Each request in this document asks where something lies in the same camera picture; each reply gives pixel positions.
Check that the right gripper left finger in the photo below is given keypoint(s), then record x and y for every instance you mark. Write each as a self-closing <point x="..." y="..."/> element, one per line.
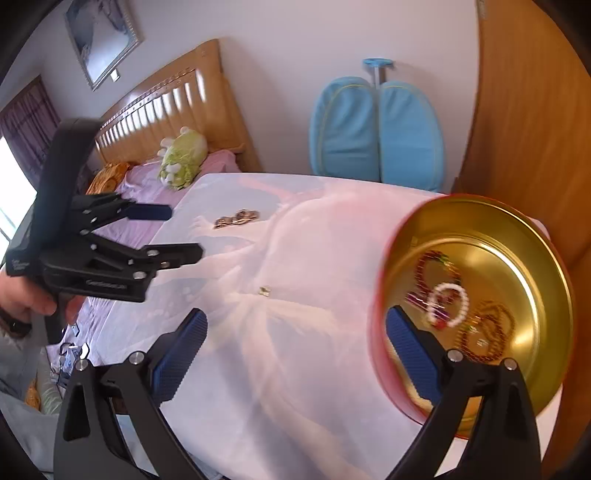
<point x="89" y="443"/>

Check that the grey trouser leg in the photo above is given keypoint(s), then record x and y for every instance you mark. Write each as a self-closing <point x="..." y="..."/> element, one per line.
<point x="21" y="364"/>

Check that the framed wall picture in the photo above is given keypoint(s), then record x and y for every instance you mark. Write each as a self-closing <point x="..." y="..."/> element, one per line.
<point x="103" y="33"/>

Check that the purple curtain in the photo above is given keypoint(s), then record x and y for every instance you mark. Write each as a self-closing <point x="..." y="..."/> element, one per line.
<point x="28" y="124"/>

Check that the green white plush toy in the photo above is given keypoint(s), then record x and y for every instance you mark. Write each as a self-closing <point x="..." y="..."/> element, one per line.
<point x="181" y="158"/>

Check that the wooden wardrobe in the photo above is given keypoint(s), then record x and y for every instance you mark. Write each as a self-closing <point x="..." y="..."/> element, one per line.
<point x="530" y="147"/>

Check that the light blue folding chair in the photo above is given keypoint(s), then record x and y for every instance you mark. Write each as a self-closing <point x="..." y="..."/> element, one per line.
<point x="378" y="130"/>

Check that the round red gold tin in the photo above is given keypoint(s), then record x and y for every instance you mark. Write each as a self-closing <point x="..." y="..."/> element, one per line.
<point x="483" y="278"/>

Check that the white printed table cloth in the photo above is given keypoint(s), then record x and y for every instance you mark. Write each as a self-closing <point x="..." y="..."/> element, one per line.
<point x="285" y="386"/>

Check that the orange patterned pillow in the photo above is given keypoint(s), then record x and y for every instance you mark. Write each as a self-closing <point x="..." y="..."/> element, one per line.
<point x="108" y="179"/>

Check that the person's left hand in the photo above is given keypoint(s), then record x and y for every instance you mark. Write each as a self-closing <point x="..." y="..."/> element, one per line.
<point x="20" y="298"/>

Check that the pink bed sheet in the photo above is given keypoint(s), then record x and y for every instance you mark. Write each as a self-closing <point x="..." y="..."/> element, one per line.
<point x="142" y="184"/>

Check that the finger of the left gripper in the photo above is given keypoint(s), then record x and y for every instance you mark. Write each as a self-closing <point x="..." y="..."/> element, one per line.
<point x="148" y="212"/>
<point x="167" y="256"/>

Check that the wooden headboard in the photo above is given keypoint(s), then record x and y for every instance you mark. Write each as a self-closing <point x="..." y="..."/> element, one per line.
<point x="191" y="91"/>

